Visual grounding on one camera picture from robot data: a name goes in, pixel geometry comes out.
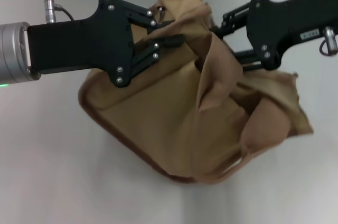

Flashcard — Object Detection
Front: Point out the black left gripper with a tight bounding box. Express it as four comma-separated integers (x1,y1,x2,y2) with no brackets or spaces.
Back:
26,0,166,88

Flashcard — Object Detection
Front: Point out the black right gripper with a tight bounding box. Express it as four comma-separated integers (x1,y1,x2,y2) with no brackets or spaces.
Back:
212,0,338,73

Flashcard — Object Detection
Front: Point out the khaki canvas food bag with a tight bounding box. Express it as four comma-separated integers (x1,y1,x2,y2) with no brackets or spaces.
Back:
78,0,315,184

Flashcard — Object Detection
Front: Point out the right gripper connector cable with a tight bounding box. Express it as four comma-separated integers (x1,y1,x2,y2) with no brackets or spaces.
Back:
318,25,338,57

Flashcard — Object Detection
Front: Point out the gripper connector cable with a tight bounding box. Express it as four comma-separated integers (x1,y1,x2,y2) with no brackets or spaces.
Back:
43,0,75,22
318,25,338,57

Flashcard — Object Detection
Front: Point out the left gripper connector cable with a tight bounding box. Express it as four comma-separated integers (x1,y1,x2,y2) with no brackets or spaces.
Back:
43,0,75,22

